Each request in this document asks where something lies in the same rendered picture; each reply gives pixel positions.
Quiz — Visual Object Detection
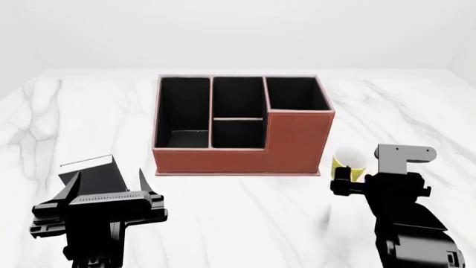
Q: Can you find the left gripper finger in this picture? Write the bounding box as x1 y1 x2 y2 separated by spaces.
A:
51 170 82 207
138 167 155 194

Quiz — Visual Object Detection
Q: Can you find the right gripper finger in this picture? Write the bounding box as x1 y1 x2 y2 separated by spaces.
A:
329 165 367 197

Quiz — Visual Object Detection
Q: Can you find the yellow and white mug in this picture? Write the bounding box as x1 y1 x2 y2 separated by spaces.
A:
332 145 369 183

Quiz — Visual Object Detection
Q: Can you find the brown leather desk caddy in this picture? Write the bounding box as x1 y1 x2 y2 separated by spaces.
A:
152 74 337 177

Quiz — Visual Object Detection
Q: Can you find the black camera box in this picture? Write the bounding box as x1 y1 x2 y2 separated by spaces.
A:
58 154 130 197

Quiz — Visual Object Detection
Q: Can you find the grey camera bracket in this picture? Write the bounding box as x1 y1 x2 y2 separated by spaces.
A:
373 143 437 176

